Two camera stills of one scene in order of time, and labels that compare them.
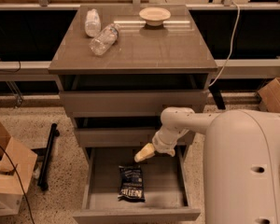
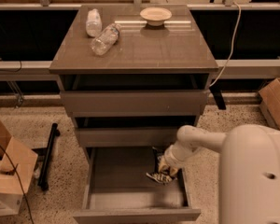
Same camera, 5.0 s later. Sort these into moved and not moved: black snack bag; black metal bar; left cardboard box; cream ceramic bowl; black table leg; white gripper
Moved: black snack bag; white gripper
Not moved: left cardboard box; black table leg; cream ceramic bowl; black metal bar
